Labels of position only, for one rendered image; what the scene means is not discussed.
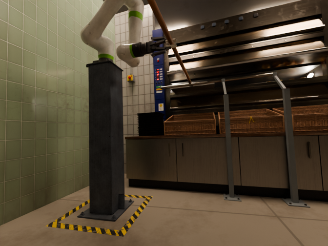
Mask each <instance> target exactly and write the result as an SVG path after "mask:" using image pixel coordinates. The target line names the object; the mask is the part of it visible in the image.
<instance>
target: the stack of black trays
mask: <svg viewBox="0 0 328 246"><path fill-rule="evenodd" d="M137 114H138V123H139V125H138V126H139V127H138V129H139V130H138V133H139V134H138V135H139V136H159V135H164V115H165V114H163V113H160V112H150V113H137Z"/></svg>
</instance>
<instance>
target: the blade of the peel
mask: <svg viewBox="0 0 328 246"><path fill-rule="evenodd" d="M214 85H215V84H214V83H207V84H199V85H193V86H182V87H174V88H171V90H172V91H173V92H182V91H191V90H200V89H209V88H214Z"/></svg>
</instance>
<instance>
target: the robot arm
mask: <svg viewBox="0 0 328 246"><path fill-rule="evenodd" d="M123 5H126V6H127V8H128V29H129V38H128V44H120V45H119V46H118V47H117V50H116V54H117V56H118V58H119V59H120V60H122V61H124V62H126V63H127V64H128V65H129V66H130V67H136V66H138V65H139V63H140V57H143V56H144V55H146V54H151V56H152V57H155V56H157V55H161V54H164V53H166V51H167V50H169V49H171V48H175V47H177V45H176V44H172V45H166V46H165V47H156V46H157V45H160V44H163V43H169V42H168V41H167V39H165V37H164V36H163V37H151V40H150V41H149V42H143V43H141V42H140V36H141V30H142V24H143V17H144V3H143V1H142V0H105V1H104V2H103V4H102V6H101V7H100V9H99V10H98V11H97V13H96V14H95V16H94V17H93V18H92V19H91V21H90V22H89V23H88V24H87V25H86V26H85V27H84V28H83V29H82V30H81V40H82V41H83V42H84V43H85V44H86V45H88V46H90V47H92V48H94V49H95V50H97V51H98V58H99V60H97V61H93V63H95V62H103V61H112V62H113V60H114V43H113V41H112V40H111V39H109V38H107V37H105V36H103V35H102V33H103V32H104V30H105V28H106V27H107V25H108V24H109V22H110V21H111V20H112V18H113V17H114V16H115V14H116V13H117V12H118V10H119V9H120V8H121V7H122V6H123ZM153 41H157V42H153ZM154 51H158V52H154Z"/></svg>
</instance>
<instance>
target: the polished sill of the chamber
mask: <svg viewBox="0 0 328 246"><path fill-rule="evenodd" d="M323 79H328V76H318V77H309V78H300V79H292V80H283V81H281V82H282V83H292V82H305V81H314V80H323ZM273 84H278V83H277V82H276V81H274V82H262V83H253V84H244V85H235V86H226V87H225V88H226V90H227V89H236V88H246V87H255V86H264V85H273ZM218 90H223V87H217V88H209V89H200V90H191V91H182V92H174V93H170V96H172V95H181V94H190V93H199V92H208V91H218Z"/></svg>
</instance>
